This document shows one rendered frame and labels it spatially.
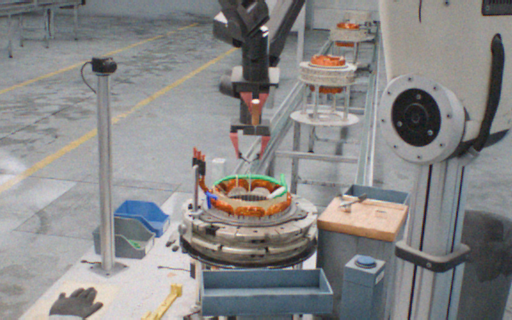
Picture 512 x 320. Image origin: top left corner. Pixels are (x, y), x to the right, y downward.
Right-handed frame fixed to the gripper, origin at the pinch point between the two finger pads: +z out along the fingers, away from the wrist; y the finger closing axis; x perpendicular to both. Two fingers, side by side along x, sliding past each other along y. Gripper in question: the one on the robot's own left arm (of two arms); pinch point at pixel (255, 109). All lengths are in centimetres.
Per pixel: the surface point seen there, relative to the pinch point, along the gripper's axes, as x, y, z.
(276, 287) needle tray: 33.5, -6.4, 20.8
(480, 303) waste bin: -73, -94, 146
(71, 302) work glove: 16, 46, 51
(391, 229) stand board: 8.9, -32.7, 26.5
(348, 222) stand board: 6.0, -22.8, 27.4
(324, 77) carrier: -189, -23, 104
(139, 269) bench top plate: -7, 35, 62
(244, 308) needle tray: 43.7, -0.8, 15.4
